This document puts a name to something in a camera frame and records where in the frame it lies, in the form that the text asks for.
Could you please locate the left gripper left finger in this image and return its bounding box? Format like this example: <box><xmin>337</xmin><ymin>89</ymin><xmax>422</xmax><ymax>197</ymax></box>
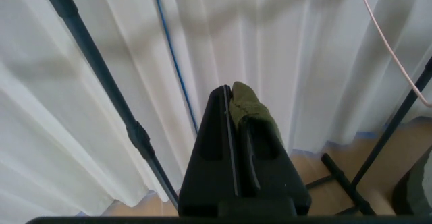
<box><xmin>178</xmin><ymin>84</ymin><xmax>240</xmax><ymax>217</ymax></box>

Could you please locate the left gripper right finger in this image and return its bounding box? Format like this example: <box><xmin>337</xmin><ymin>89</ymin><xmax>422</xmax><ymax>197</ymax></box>
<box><xmin>238</xmin><ymin>115</ymin><xmax>313</xmax><ymax>217</ymax></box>

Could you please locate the green long-sleeved shirt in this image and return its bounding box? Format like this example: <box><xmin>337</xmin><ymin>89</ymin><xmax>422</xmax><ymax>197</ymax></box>
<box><xmin>229</xmin><ymin>81</ymin><xmax>285</xmax><ymax>144</ymax></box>

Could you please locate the pink clothes hanger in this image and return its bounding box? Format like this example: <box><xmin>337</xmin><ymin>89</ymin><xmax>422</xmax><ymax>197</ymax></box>
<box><xmin>357</xmin><ymin>0</ymin><xmax>432</xmax><ymax>109</ymax></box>

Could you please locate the black clothes rack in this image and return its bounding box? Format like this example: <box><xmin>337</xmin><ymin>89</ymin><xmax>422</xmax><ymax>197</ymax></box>
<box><xmin>0</xmin><ymin>0</ymin><xmax>432</xmax><ymax>217</ymax></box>

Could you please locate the beige curtain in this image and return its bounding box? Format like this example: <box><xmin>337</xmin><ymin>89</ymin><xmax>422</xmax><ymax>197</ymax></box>
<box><xmin>0</xmin><ymin>0</ymin><xmax>432</xmax><ymax>224</ymax></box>

